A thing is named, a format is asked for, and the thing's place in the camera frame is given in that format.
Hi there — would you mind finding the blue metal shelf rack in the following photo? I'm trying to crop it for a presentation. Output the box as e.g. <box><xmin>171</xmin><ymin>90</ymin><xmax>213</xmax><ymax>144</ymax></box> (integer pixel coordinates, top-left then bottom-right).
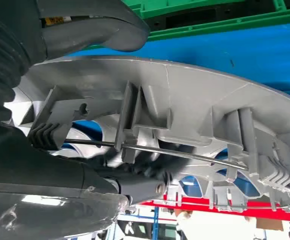
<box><xmin>60</xmin><ymin>21</ymin><xmax>290</xmax><ymax>240</ymax></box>

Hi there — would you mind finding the green plastic crate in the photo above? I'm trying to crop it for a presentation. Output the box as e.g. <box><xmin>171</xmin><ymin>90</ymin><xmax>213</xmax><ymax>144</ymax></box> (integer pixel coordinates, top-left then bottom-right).
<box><xmin>85</xmin><ymin>0</ymin><xmax>290</xmax><ymax>51</ymax></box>

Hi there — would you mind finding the red barrier belt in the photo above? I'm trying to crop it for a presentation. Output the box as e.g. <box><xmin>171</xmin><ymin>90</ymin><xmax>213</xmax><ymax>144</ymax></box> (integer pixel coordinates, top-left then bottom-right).
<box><xmin>140</xmin><ymin>195</ymin><xmax>290</xmax><ymax>223</ymax></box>

